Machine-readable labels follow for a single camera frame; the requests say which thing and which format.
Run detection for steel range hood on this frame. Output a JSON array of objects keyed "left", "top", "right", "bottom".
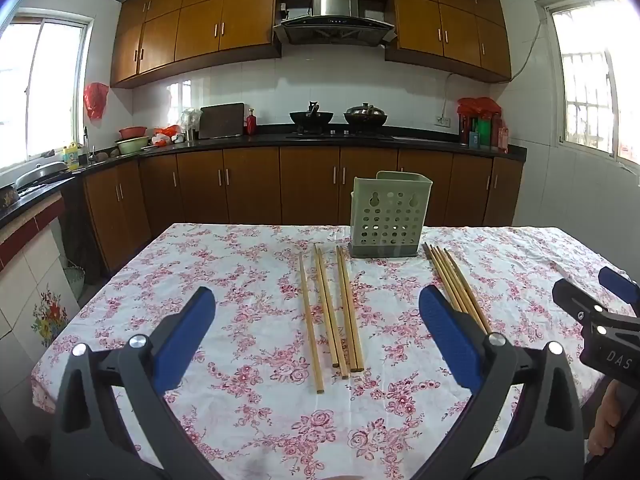
[{"left": 272, "top": 0, "right": 398, "bottom": 47}]

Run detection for sliding window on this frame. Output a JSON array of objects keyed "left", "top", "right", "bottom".
[{"left": 0, "top": 7, "right": 95, "bottom": 173}]

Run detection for pink floral tablecloth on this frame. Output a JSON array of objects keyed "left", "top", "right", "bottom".
[{"left": 31, "top": 222, "right": 640, "bottom": 480}]

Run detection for clear plastic bags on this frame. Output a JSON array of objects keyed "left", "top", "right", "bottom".
[{"left": 180, "top": 108, "right": 202, "bottom": 142}]

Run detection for black gas stove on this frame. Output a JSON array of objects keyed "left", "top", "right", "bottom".
[{"left": 286, "top": 129, "right": 395, "bottom": 141}]

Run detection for dark pot with lid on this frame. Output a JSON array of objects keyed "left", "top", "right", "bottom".
[{"left": 343, "top": 102, "right": 389, "bottom": 127}]

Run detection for dark cutting board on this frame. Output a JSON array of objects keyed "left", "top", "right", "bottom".
[{"left": 199, "top": 102, "right": 246, "bottom": 140}]

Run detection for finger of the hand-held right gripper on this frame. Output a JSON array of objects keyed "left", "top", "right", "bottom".
[
  {"left": 598, "top": 266, "right": 640, "bottom": 319},
  {"left": 552, "top": 279, "right": 614, "bottom": 341}
]

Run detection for metal pan lid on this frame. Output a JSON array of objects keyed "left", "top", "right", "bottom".
[{"left": 14, "top": 160, "right": 68, "bottom": 191}]

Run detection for black kitchen countertop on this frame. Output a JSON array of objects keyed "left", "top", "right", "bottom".
[{"left": 0, "top": 122, "right": 528, "bottom": 231}]

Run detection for hanging red plastic bag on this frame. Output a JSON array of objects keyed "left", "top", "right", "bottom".
[{"left": 83, "top": 82, "right": 110, "bottom": 121}]

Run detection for barred window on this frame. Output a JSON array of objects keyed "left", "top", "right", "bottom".
[{"left": 542, "top": 0, "right": 640, "bottom": 166}]

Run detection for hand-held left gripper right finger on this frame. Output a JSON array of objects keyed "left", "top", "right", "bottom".
[{"left": 417, "top": 284, "right": 586, "bottom": 480}]

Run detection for black wok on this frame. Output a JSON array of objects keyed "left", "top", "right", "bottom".
[{"left": 289, "top": 101, "right": 335, "bottom": 127}]

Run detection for brown lower kitchen cabinets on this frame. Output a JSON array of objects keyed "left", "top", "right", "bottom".
[{"left": 82, "top": 146, "right": 525, "bottom": 273}]

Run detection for clear glass jar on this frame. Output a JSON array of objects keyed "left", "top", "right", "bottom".
[{"left": 64, "top": 264, "right": 87, "bottom": 306}]

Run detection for person's right hand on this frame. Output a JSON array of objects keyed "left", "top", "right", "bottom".
[{"left": 587, "top": 380, "right": 624, "bottom": 457}]

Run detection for white wall cable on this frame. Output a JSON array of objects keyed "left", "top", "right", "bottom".
[{"left": 441, "top": 7, "right": 547, "bottom": 120}]

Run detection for green basin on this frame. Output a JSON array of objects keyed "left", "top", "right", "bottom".
[{"left": 115, "top": 136, "right": 151, "bottom": 156}]

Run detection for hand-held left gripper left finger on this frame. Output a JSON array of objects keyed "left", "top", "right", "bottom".
[{"left": 50, "top": 286, "right": 222, "bottom": 480}]

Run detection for brown upper kitchen cabinets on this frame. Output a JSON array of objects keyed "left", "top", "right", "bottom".
[{"left": 110, "top": 0, "right": 513, "bottom": 89}]

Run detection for green perforated chopstick holder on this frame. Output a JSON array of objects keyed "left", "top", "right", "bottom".
[{"left": 348, "top": 171, "right": 434, "bottom": 259}]

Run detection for small red plastic bag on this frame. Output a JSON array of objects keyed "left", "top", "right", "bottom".
[{"left": 152, "top": 125, "right": 185, "bottom": 145}]

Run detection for brown kitchen cabinets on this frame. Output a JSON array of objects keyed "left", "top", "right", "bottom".
[
  {"left": 110, "top": 0, "right": 513, "bottom": 89},
  {"left": 82, "top": 146, "right": 525, "bottom": 273}
]

